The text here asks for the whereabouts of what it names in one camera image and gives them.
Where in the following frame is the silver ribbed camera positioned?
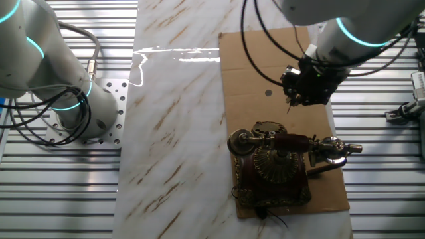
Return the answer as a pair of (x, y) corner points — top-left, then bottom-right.
(410, 71), (425, 100)

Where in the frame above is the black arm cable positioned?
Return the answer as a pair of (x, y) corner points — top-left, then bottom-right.
(240, 0), (421, 89)

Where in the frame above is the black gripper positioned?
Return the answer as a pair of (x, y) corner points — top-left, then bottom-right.
(280, 56), (351, 109)

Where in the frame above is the brown phone handset cord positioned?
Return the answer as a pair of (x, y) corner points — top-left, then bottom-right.
(305, 157), (348, 177)

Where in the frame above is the black base cable bundle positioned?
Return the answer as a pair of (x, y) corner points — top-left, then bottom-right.
(0, 86), (92, 147)

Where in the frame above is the thin black phone wire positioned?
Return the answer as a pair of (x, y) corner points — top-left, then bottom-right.
(231, 184), (290, 230)

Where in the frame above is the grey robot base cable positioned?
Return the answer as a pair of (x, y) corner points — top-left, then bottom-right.
(58, 21), (102, 80)

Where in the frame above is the brown cardboard sheet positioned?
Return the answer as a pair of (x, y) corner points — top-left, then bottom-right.
(218, 26), (351, 219)
(112, 0), (353, 239)

